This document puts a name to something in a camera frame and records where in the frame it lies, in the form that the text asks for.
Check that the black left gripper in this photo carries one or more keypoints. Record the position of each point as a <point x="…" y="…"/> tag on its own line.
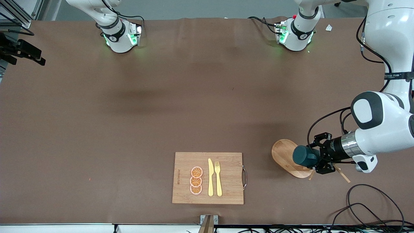
<point x="332" y="149"/>

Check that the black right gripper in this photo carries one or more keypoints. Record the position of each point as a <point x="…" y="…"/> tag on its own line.
<point x="20" y="49"/>

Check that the dark green cup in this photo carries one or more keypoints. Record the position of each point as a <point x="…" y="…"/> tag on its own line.
<point x="304" y="156"/>

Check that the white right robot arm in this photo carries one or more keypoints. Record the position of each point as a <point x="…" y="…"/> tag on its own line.
<point x="119" y="42"/>

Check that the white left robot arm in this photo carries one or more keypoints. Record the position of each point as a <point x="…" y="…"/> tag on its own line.
<point x="388" y="32"/>

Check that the wooden mug tree stand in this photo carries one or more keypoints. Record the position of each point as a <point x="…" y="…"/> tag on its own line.
<point x="283" y="155"/>

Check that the brown table cover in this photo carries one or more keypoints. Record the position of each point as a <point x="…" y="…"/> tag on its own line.
<point x="97" y="129"/>

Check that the yellow plastic fork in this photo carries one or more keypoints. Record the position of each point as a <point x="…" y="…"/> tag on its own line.
<point x="218" y="184"/>

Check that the yellow plastic knife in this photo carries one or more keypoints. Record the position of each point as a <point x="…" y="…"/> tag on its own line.
<point x="210" y="181"/>

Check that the white paper scrap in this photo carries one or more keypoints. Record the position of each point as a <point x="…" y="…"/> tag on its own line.
<point x="329" y="27"/>

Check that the orange slice toy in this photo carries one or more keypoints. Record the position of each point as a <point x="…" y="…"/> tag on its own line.
<point x="196" y="172"/>

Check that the aluminium frame profile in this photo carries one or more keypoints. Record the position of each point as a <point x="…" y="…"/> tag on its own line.
<point x="16" y="14"/>

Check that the metal mount bracket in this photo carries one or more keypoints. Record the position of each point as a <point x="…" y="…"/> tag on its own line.
<point x="208" y="221"/>

